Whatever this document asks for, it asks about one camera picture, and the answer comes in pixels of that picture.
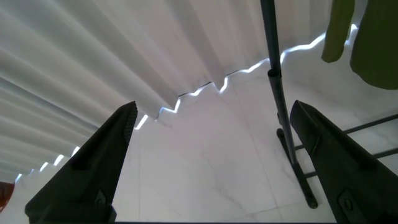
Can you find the green printed shirt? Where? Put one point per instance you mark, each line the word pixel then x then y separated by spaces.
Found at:
pixel 376 46

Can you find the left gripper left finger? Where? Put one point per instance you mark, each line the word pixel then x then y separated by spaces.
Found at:
pixel 87 177

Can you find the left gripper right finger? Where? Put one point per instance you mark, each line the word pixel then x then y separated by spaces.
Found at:
pixel 354 180

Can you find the black clothes rack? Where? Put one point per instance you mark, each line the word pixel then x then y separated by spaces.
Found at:
pixel 273 46

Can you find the white curtain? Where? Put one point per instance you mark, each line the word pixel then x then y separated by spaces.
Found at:
pixel 124 46

